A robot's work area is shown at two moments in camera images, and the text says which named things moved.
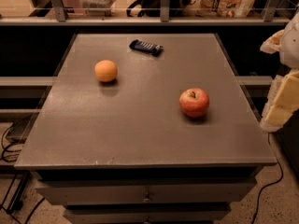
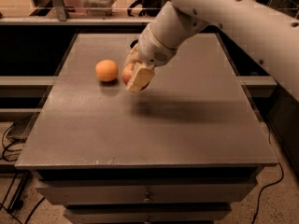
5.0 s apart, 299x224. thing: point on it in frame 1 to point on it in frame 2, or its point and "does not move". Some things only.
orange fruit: (106, 70) does not move
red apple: (193, 103) to (127, 73)
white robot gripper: (290, 49) to (151, 51)
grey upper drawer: (146, 191) does not move
